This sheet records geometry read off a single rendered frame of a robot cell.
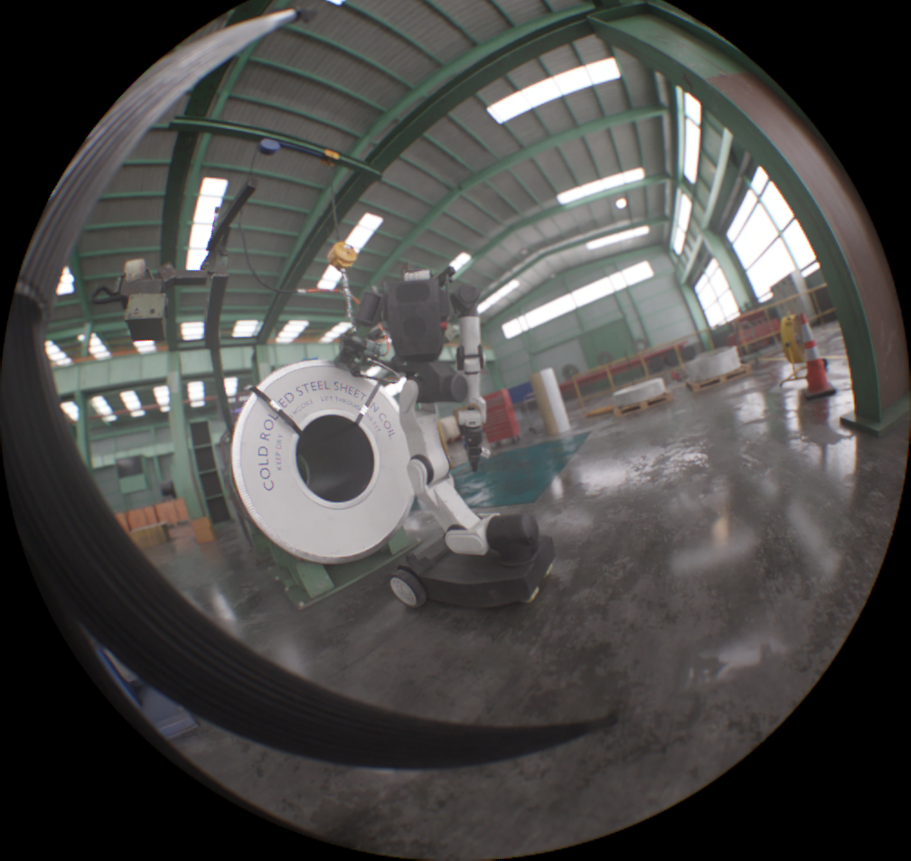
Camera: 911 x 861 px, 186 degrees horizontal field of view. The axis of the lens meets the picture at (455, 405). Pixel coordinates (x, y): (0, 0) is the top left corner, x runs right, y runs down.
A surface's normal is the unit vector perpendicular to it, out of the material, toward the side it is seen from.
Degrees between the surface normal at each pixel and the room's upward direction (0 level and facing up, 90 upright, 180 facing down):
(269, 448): 90
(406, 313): 115
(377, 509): 90
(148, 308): 90
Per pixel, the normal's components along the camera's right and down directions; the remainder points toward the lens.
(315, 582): 0.74, -0.27
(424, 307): 0.05, 0.36
